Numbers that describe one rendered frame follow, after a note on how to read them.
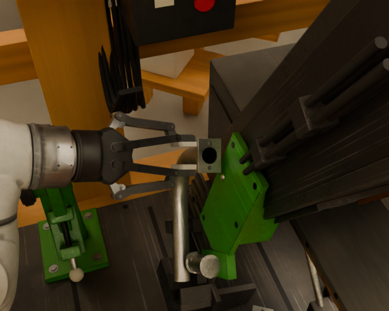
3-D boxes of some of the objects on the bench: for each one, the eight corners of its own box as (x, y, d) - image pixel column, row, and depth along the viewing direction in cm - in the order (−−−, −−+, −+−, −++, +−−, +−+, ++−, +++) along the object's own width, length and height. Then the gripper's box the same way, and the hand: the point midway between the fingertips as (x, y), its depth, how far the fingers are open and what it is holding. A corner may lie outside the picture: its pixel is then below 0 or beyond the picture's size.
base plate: (532, 262, 104) (537, 257, 102) (2, 442, 81) (-1, 439, 79) (414, 132, 131) (416, 126, 130) (-8, 239, 108) (-11, 234, 106)
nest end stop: (200, 301, 94) (211, 306, 89) (171, 306, 91) (180, 312, 86) (200, 295, 94) (210, 300, 89) (170, 300, 91) (180, 305, 86)
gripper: (76, 215, 65) (225, 205, 77) (76, 97, 65) (225, 105, 77) (62, 209, 72) (200, 201, 83) (62, 102, 72) (200, 108, 83)
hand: (194, 155), depth 78 cm, fingers closed on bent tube, 3 cm apart
